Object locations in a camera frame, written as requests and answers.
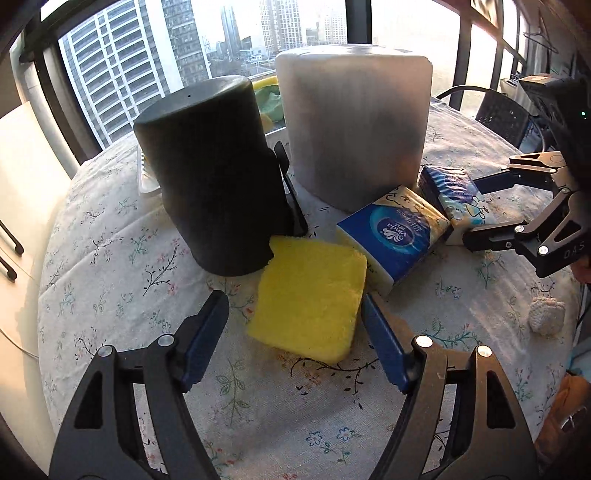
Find blue and white tissue packet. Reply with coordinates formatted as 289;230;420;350
419;165;489;245

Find black window frame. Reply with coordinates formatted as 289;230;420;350
9;0;591;167

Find white paper roll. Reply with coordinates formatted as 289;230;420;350
274;44;433;214

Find black mesh chair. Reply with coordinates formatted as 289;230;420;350
435;84;539;148

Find white cable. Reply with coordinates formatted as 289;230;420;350
0;329;40;359

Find white cabinet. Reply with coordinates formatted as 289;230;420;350
0;102;80;416

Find white knitted band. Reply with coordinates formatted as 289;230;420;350
529;296;566;335

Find white plastic tray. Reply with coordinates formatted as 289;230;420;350
137;124;289;200

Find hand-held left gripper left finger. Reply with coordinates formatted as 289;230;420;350
48;290;230;480

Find blue and yellow tissue packet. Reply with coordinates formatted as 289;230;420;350
336;185;451;296

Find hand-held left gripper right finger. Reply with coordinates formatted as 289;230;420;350
361;293;539;480

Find black cylindrical container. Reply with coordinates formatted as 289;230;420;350
134;76;309;278

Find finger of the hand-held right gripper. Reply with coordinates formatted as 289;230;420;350
473;152;578;195
462;191;586;278

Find floral tablecloth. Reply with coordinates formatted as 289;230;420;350
37;99;585;480

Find green cloth scrunchie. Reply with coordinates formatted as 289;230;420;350
256;85;284;124

